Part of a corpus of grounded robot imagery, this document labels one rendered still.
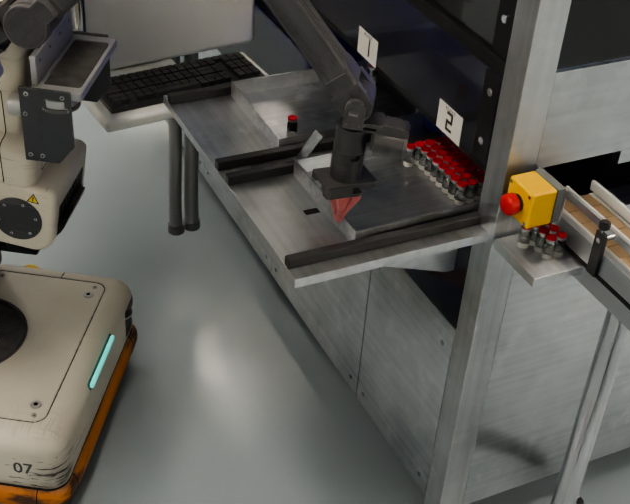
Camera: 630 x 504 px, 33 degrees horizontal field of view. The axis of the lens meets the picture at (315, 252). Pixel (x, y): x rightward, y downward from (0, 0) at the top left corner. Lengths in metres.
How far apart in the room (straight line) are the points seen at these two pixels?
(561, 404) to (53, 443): 1.14
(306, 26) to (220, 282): 1.60
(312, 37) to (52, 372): 1.15
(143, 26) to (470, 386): 1.15
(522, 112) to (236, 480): 1.25
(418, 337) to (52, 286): 0.98
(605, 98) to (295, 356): 1.36
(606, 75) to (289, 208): 0.62
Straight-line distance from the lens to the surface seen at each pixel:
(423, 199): 2.11
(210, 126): 2.30
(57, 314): 2.75
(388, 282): 2.47
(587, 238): 1.99
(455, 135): 2.08
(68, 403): 2.53
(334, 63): 1.81
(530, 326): 2.27
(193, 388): 2.93
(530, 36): 1.85
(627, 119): 2.08
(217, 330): 3.11
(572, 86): 1.95
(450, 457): 2.43
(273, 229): 1.99
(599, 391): 2.16
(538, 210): 1.92
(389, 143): 1.87
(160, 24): 2.69
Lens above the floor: 2.04
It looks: 37 degrees down
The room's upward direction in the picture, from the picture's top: 5 degrees clockwise
